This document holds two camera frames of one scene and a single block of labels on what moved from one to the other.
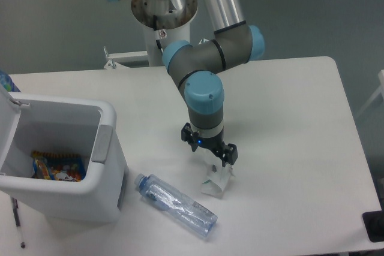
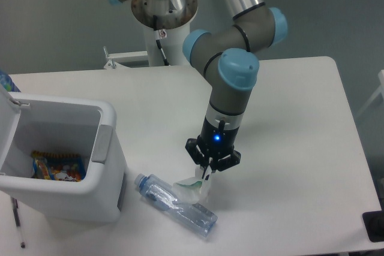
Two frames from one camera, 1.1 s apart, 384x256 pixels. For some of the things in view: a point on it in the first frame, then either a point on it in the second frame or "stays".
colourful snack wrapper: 66,167 stays
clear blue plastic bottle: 191,213 stays
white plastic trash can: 30,123 stays
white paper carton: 218,180 to 189,189
